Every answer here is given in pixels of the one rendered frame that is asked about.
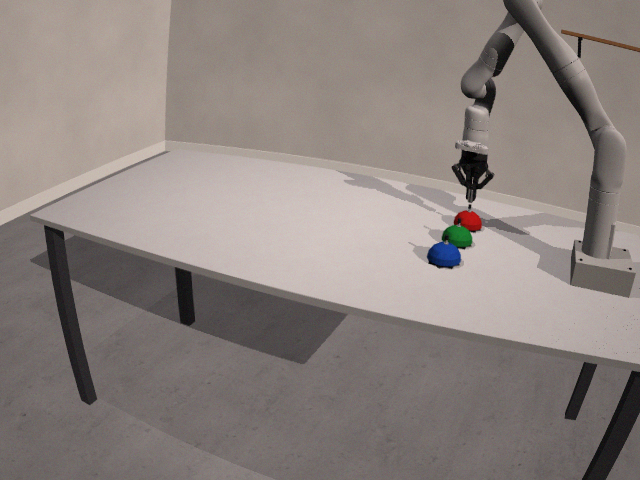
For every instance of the green dome bell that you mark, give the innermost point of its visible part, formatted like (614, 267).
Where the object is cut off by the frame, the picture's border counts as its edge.
(458, 235)

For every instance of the blue dome bell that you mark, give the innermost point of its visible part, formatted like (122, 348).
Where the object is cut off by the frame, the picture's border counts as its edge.
(445, 254)

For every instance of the red dome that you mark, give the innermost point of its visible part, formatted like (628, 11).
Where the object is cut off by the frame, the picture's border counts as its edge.
(469, 220)

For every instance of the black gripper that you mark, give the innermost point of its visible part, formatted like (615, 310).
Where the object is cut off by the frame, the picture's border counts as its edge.
(472, 168)

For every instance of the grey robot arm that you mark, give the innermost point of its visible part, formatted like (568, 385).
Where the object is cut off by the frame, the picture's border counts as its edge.
(610, 153)

